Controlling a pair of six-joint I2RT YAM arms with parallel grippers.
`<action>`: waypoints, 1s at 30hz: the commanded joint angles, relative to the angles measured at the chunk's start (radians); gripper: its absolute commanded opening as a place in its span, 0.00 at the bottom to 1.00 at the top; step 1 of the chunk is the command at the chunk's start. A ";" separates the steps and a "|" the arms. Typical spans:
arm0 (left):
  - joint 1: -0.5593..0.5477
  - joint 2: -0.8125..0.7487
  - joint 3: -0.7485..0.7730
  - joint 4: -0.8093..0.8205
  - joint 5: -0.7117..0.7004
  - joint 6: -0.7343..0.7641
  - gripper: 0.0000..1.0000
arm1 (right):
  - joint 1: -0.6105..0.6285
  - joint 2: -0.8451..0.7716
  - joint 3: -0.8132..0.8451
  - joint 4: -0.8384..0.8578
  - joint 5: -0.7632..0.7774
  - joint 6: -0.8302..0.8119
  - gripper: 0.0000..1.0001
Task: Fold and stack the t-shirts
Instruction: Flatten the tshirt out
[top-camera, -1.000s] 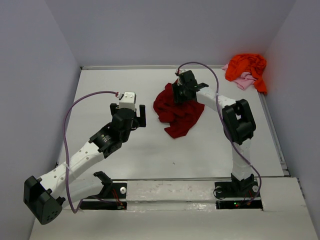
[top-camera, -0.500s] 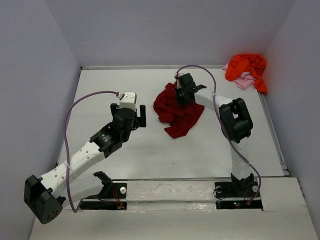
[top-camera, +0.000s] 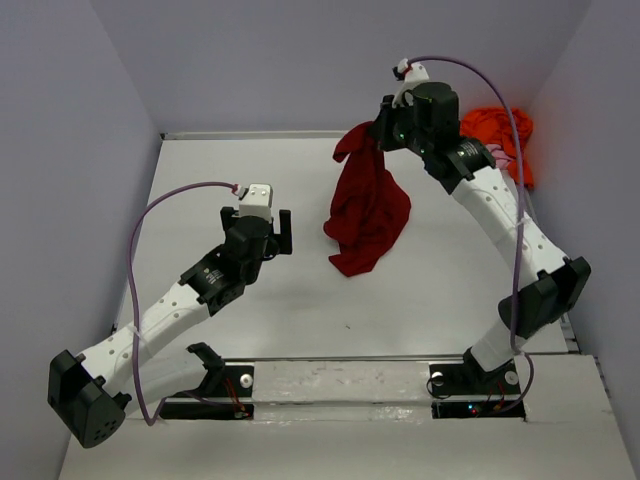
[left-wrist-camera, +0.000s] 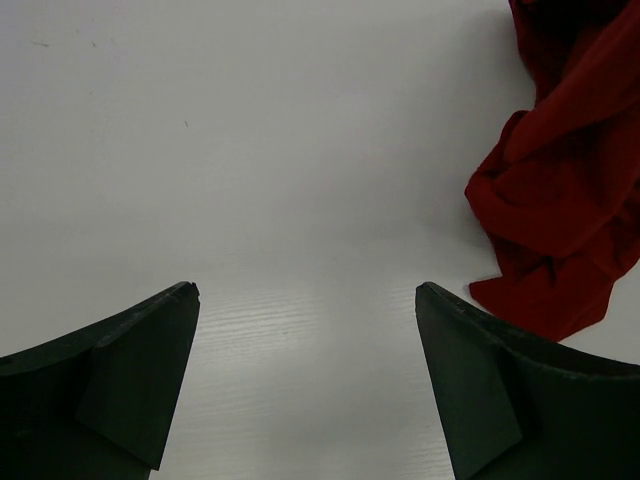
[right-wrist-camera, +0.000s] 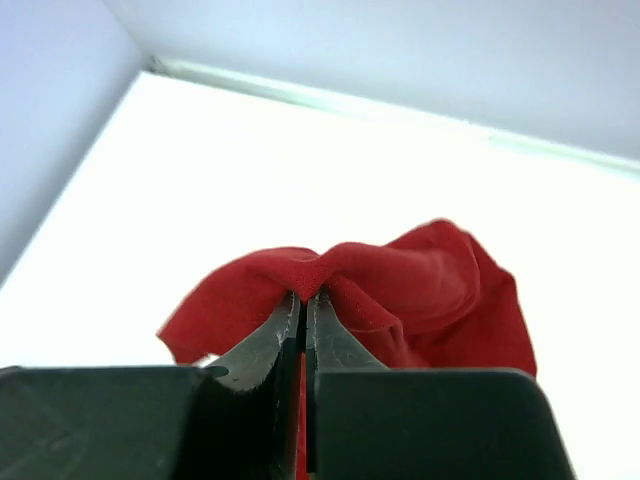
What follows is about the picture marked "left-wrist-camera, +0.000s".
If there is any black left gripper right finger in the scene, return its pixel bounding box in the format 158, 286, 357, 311
415, 282, 639, 480

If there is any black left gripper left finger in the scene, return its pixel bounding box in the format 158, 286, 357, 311
1, 282, 200, 480

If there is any dark red t-shirt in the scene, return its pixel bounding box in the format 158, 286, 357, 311
465, 1, 639, 341

